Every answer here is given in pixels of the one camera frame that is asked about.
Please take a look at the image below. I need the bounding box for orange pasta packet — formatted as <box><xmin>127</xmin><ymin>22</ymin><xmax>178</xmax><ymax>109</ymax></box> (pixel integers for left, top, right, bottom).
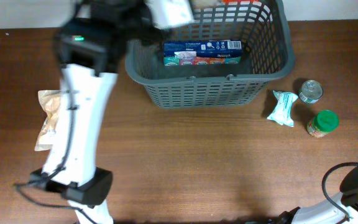
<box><xmin>191</xmin><ymin>0</ymin><xmax>259</xmax><ymax>9</ymax></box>

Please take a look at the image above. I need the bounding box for white green wipes pack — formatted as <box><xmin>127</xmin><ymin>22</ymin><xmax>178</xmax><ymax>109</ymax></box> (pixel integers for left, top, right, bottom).
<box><xmin>267</xmin><ymin>91</ymin><xmax>298</xmax><ymax>127</ymax></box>

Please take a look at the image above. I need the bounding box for green-lidded jar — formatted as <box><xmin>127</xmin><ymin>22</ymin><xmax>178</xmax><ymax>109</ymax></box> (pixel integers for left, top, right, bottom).
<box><xmin>306</xmin><ymin>110</ymin><xmax>339</xmax><ymax>138</ymax></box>

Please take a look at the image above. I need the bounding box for blue tissue box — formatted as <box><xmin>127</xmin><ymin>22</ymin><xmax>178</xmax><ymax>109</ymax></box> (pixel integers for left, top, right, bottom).
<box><xmin>163</xmin><ymin>40</ymin><xmax>243</xmax><ymax>66</ymax></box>

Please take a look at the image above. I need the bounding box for grey plastic lattice basket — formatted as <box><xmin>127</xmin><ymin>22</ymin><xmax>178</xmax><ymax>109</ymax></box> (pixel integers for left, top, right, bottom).
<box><xmin>125</xmin><ymin>0</ymin><xmax>295</xmax><ymax>108</ymax></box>

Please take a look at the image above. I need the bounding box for silver tin can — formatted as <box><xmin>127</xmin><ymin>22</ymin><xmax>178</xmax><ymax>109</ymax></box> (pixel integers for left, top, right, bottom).
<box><xmin>298</xmin><ymin>80</ymin><xmax>324</xmax><ymax>104</ymax></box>

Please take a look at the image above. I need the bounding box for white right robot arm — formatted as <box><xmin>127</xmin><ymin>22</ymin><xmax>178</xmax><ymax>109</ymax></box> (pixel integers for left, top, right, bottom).
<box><xmin>270</xmin><ymin>162</ymin><xmax>358</xmax><ymax>224</ymax></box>

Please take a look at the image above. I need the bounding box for beige paper bag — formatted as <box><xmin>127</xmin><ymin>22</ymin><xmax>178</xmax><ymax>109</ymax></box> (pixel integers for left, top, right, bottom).
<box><xmin>34</xmin><ymin>90</ymin><xmax>61</xmax><ymax>151</ymax></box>

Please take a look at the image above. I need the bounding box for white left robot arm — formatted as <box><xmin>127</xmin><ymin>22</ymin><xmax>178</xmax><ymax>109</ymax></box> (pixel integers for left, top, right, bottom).
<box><xmin>27</xmin><ymin>1</ymin><xmax>194</xmax><ymax>223</ymax></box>

